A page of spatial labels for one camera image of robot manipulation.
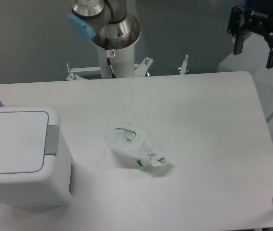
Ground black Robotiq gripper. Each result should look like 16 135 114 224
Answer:
227 0 273 69

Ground silver robot arm blue cap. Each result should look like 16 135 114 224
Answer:
67 0 273 69

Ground white trash can lid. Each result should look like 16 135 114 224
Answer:
0 111 49 174

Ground white trash can body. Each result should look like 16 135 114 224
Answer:
0 106 74 207

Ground silver bolt clamp right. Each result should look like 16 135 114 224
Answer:
178 54 189 75

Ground crumpled white green plastic bag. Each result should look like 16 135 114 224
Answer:
107 122 169 167

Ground grey lid push button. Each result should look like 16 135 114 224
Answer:
44 125 59 155

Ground white base bracket with bolts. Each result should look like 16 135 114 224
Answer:
66 57 154 81

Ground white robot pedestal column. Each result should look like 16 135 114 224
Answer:
96 45 135 79

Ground black cable on pedestal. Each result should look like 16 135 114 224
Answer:
104 38 116 78

